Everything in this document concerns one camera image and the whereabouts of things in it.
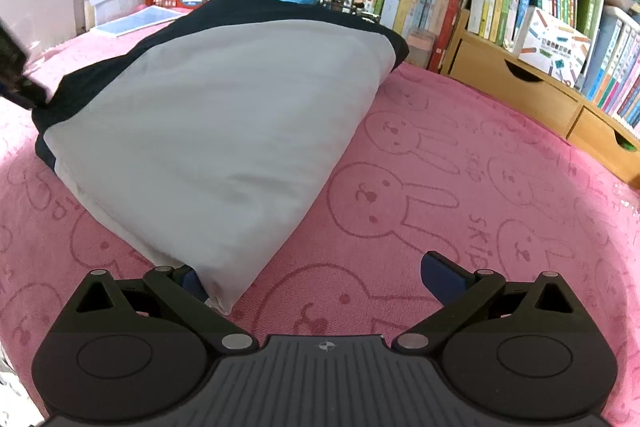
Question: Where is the pink rabbit-print towel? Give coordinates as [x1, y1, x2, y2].
[0, 7, 640, 427]

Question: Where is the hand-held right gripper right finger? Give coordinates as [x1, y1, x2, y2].
[392, 250, 575, 356]

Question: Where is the light blue sheet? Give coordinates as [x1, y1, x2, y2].
[95, 5, 176, 38]

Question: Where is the small bicycle model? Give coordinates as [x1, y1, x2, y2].
[320, 0, 383, 22]

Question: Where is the dark navy jacket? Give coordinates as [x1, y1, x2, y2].
[32, 0, 410, 315]

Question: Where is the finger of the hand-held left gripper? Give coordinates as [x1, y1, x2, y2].
[0, 24, 51, 110]

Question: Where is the wooden drawer organizer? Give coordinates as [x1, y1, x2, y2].
[440, 9, 640, 190]

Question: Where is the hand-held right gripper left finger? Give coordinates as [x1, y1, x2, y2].
[75, 265, 260, 356]

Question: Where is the white box with pencil print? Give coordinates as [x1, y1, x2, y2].
[517, 5, 593, 85]

